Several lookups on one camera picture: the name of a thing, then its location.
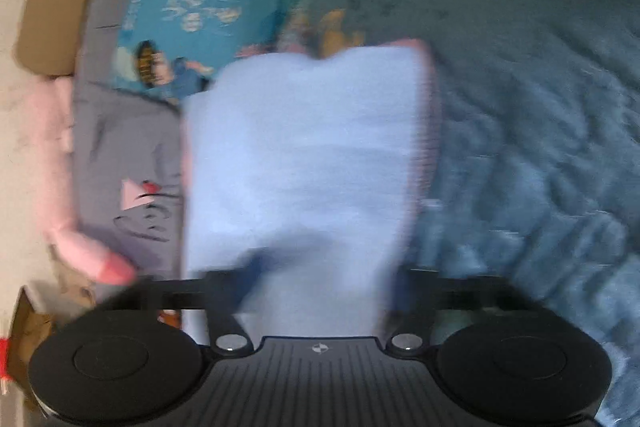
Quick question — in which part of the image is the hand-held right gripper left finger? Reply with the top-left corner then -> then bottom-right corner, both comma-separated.
97,254 -> 266,355

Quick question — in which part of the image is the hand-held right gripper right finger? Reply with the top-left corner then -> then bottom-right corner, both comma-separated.
385,264 -> 546,355

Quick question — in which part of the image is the pink and blue fringed scarf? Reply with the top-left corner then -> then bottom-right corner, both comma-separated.
180,39 -> 443,343

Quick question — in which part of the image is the lilac grey printed pillow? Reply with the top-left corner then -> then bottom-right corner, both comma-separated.
72,0 -> 186,303

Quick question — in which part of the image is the pink plush toy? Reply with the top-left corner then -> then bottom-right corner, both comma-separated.
37,77 -> 138,285

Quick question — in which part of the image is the cardboard box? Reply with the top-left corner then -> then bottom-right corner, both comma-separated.
5,244 -> 96,403

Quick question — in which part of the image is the blue patterned quilt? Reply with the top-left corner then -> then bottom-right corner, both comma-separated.
277,0 -> 640,427

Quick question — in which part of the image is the blue cartoon print pillow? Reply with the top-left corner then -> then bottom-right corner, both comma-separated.
110,0 -> 321,105

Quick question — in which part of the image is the brown headboard cushion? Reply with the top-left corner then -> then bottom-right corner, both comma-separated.
12,0 -> 103,78

